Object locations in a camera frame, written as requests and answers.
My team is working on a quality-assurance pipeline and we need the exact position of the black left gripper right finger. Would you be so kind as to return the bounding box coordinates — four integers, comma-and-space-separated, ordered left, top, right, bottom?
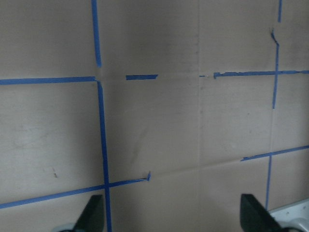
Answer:
240, 194, 282, 232

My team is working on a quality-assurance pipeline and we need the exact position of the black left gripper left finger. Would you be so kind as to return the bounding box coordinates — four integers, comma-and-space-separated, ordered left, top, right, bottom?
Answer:
73, 195, 104, 232

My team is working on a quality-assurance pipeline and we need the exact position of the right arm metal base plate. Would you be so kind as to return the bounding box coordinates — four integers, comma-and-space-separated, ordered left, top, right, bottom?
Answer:
269, 199, 309, 232

